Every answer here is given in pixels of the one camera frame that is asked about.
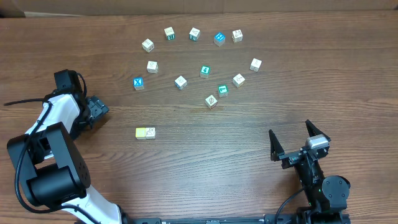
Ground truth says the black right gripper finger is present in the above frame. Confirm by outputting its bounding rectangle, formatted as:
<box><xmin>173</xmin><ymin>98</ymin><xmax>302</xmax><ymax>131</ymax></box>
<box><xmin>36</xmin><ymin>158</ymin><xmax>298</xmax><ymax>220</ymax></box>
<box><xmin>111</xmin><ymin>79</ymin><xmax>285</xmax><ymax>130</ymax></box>
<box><xmin>269</xmin><ymin>129</ymin><xmax>285</xmax><ymax>161</ymax></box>
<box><xmin>305</xmin><ymin>119</ymin><xmax>331</xmax><ymax>142</ymax></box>

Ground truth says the yellow-top wooden block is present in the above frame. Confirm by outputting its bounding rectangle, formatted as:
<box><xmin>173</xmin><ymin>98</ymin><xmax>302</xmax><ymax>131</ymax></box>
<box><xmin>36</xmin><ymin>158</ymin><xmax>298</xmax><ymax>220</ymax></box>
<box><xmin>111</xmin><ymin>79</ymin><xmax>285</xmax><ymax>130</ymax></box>
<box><xmin>135</xmin><ymin>128</ymin><xmax>146</xmax><ymax>140</ymax></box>

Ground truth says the green-edged picture wooden block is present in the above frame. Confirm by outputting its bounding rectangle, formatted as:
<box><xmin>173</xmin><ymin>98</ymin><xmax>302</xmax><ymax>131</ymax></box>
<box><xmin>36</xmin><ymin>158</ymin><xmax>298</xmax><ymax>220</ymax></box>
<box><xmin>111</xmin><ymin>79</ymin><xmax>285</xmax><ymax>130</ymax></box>
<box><xmin>145</xmin><ymin>127</ymin><xmax>156</xmax><ymax>139</ymax></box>

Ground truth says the red Y wooden block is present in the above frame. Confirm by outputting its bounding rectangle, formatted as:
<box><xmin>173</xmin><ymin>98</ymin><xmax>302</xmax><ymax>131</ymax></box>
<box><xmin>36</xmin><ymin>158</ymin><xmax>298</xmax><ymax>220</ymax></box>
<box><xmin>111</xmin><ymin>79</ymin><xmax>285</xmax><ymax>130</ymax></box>
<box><xmin>205</xmin><ymin>95</ymin><xmax>218</xmax><ymax>109</ymax></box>

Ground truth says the blue D wooden block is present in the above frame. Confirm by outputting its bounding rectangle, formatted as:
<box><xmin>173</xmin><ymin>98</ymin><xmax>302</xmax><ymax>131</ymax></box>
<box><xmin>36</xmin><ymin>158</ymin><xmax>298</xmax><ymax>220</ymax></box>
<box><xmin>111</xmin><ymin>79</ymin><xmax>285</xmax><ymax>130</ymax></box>
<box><xmin>174</xmin><ymin>76</ymin><xmax>187</xmax><ymax>90</ymax></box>

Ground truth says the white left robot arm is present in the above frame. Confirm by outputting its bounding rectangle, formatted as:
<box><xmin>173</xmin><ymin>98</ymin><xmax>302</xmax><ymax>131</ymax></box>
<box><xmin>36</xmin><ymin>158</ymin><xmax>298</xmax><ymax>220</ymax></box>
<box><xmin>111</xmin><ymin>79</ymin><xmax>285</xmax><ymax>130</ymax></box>
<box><xmin>7</xmin><ymin>70</ymin><xmax>129</xmax><ymax>224</ymax></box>

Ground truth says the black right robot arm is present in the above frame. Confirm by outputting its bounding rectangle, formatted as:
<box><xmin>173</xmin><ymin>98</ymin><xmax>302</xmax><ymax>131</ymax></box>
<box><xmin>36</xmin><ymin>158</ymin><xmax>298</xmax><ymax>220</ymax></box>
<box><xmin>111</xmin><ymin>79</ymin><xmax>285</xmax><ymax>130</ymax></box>
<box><xmin>264</xmin><ymin>120</ymin><xmax>351</xmax><ymax>224</ymax></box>

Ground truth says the blue X wooden block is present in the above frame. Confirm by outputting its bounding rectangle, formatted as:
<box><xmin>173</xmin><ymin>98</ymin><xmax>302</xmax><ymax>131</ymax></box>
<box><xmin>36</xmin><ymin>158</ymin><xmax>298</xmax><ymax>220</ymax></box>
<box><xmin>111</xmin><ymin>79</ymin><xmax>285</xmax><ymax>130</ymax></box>
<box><xmin>133</xmin><ymin>77</ymin><xmax>144</xmax><ymax>90</ymax></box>

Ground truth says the plain globe wooden block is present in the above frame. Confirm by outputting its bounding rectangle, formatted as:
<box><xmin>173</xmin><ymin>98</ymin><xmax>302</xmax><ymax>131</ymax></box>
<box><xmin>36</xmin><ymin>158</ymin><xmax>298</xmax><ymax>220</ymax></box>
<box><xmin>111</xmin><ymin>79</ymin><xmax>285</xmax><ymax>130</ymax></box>
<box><xmin>147</xmin><ymin>61</ymin><xmax>159</xmax><ymax>73</ymax></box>

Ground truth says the yellow G wooden block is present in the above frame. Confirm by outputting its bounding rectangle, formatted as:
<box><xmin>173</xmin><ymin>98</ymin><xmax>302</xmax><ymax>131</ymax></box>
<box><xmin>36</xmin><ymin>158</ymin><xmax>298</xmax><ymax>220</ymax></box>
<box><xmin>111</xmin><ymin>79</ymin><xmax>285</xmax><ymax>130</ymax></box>
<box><xmin>232</xmin><ymin>73</ymin><xmax>245</xmax><ymax>88</ymax></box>

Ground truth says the green 7 wooden block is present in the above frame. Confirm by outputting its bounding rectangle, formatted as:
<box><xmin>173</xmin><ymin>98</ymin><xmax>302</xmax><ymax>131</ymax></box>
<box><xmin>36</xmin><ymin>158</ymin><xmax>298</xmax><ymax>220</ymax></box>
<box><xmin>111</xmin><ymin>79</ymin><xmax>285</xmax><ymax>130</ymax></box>
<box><xmin>218</xmin><ymin>85</ymin><xmax>229</xmax><ymax>98</ymax></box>

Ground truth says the yellow-edged wooden block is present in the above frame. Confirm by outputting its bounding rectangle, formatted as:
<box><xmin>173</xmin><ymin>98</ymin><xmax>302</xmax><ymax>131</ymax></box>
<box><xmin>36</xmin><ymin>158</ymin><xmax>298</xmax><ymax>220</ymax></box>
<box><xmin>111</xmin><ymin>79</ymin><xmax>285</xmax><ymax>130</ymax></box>
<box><xmin>142</xmin><ymin>39</ymin><xmax>154</xmax><ymax>53</ymax></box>

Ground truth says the yellow anchor wooden block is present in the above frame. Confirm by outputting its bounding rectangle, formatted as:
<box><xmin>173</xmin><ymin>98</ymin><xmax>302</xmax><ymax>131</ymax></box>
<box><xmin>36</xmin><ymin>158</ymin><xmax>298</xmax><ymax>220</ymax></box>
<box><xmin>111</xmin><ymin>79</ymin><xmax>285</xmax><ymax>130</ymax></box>
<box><xmin>249</xmin><ymin>58</ymin><xmax>262</xmax><ymax>72</ymax></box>

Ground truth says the green K wooden block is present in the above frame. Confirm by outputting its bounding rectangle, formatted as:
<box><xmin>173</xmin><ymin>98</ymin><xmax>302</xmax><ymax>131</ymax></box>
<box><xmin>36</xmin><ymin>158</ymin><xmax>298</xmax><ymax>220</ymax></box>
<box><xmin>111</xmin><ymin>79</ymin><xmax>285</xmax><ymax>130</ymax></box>
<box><xmin>164</xmin><ymin>27</ymin><xmax>175</xmax><ymax>40</ymax></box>

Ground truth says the green 4 wooden block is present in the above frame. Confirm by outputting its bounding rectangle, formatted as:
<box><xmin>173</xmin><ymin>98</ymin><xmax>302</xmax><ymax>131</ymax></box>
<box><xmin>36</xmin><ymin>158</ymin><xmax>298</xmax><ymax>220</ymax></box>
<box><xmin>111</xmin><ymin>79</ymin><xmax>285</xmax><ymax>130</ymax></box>
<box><xmin>200</xmin><ymin>65</ymin><xmax>211</xmax><ymax>78</ymax></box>

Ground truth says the yellow O wooden block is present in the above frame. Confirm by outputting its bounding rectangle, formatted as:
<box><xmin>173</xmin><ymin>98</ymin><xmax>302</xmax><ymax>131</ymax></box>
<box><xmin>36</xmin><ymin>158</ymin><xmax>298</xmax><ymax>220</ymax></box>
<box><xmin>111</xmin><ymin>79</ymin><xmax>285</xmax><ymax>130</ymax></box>
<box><xmin>232</xmin><ymin>29</ymin><xmax>243</xmax><ymax>43</ymax></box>

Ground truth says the green J wooden block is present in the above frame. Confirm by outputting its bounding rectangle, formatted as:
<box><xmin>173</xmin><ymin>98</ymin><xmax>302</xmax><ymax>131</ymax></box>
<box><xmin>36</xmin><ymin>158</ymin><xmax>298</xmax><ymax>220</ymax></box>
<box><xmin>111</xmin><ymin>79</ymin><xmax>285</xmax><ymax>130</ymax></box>
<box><xmin>189</xmin><ymin>27</ymin><xmax>200</xmax><ymax>42</ymax></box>

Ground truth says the blue-top wooden block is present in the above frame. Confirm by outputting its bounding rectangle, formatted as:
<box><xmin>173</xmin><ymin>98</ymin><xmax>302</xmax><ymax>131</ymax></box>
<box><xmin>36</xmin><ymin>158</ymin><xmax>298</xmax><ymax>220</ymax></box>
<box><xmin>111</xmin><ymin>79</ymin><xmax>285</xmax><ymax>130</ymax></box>
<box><xmin>214</xmin><ymin>32</ymin><xmax>226</xmax><ymax>47</ymax></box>

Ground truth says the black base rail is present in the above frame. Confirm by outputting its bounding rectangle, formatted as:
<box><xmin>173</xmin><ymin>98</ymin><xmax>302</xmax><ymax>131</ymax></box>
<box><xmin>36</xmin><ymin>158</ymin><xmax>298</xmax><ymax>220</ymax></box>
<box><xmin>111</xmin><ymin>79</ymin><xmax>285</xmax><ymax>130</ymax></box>
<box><xmin>124</xmin><ymin>213</ymin><xmax>351</xmax><ymax>224</ymax></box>

